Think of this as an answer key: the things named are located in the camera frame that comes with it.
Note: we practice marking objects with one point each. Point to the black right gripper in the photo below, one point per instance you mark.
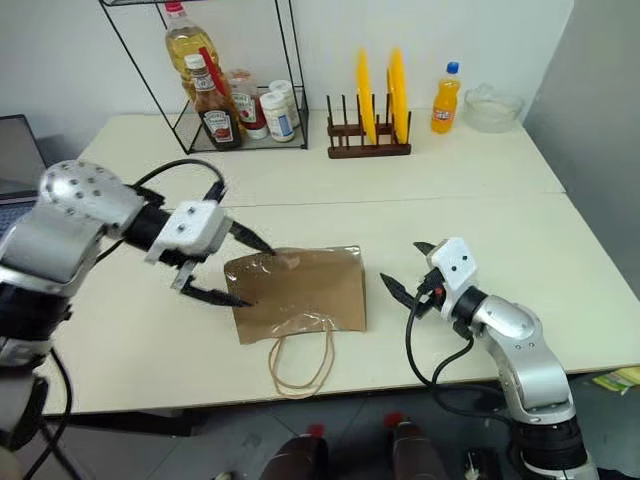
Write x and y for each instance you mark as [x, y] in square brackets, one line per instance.
[430, 297]

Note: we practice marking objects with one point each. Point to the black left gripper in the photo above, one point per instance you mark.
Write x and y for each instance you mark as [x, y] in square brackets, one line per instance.
[187, 267]

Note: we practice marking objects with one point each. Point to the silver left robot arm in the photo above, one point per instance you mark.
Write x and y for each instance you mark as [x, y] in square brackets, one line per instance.
[75, 215]

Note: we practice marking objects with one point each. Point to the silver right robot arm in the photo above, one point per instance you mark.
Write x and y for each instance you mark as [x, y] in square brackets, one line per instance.
[525, 360]

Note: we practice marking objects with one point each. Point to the brown paper bag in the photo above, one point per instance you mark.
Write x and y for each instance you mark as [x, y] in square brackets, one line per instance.
[310, 295]

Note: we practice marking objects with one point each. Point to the brown wooden plate rack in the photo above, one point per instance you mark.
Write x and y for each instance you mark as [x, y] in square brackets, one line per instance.
[370, 147]

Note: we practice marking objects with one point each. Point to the dark glass ketchup bottle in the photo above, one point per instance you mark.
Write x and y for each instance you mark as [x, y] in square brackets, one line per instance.
[217, 122]

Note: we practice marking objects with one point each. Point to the white jar blue label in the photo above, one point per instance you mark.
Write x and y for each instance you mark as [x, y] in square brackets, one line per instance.
[279, 120]

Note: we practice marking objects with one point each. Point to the red squeeze ketchup bottle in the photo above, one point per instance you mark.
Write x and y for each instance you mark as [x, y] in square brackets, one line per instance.
[250, 110]

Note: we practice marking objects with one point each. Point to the orange soda bottle blue cap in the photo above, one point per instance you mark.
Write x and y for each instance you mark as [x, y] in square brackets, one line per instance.
[445, 107]

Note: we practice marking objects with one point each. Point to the yellow plate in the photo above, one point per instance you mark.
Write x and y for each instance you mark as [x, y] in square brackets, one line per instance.
[366, 100]
[398, 95]

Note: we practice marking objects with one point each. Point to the clear glass bowl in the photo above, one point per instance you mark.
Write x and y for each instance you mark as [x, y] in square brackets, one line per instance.
[492, 112]

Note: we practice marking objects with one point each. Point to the dark rounded shape red tip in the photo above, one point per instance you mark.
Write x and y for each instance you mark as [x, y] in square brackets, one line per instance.
[297, 457]
[412, 450]

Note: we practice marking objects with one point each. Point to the white jar white lid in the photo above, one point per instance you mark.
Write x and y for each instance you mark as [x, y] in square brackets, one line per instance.
[285, 90]

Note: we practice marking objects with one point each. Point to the large cooking oil bottle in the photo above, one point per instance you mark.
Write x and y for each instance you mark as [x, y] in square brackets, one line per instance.
[187, 47]

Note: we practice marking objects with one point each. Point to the green yellow packet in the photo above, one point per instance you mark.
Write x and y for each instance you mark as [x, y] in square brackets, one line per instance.
[617, 380]

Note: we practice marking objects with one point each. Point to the grey laptop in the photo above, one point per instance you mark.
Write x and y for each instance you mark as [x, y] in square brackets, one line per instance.
[17, 165]

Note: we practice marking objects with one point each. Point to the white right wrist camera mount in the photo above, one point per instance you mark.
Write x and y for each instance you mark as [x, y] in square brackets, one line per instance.
[457, 267]

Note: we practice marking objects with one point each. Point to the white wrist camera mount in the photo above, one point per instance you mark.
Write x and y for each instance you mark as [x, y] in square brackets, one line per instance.
[192, 227]
[457, 267]

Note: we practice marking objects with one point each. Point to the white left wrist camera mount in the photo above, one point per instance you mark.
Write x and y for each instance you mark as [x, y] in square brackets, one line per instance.
[192, 227]

